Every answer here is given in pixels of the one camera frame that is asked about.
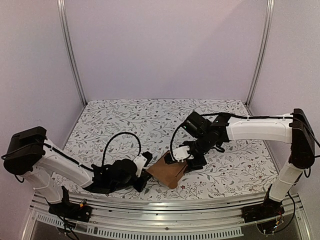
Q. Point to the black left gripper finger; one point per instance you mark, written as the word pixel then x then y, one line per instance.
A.
pixel 140 184
pixel 145 175

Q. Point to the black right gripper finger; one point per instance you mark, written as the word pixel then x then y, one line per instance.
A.
pixel 198 163
pixel 188 167

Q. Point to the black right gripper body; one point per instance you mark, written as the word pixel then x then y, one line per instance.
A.
pixel 191 160

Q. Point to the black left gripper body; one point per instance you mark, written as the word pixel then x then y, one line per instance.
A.
pixel 113 188

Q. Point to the brown cardboard box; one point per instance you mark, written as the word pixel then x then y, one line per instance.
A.
pixel 167 174

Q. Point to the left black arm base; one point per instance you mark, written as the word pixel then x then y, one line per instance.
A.
pixel 66 209

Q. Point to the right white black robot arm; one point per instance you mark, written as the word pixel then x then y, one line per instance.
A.
pixel 292 128

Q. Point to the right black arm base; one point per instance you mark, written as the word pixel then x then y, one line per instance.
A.
pixel 267 209

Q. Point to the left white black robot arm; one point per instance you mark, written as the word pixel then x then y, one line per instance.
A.
pixel 32 155

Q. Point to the floral patterned table mat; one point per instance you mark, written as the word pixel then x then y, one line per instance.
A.
pixel 110 130

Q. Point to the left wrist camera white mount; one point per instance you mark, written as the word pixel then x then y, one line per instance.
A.
pixel 141 161

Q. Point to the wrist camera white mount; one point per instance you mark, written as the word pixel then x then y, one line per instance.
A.
pixel 141 161
pixel 180 154

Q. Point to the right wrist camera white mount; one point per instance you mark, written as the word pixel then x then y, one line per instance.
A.
pixel 180 154

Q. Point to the aluminium front rail frame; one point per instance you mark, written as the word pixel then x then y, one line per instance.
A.
pixel 201 219

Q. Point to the right aluminium frame post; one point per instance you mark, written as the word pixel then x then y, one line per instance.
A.
pixel 270 4

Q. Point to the aluminium frame post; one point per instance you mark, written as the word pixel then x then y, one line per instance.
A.
pixel 270 4
pixel 61 6

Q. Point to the left aluminium frame post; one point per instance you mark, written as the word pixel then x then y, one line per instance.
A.
pixel 61 6

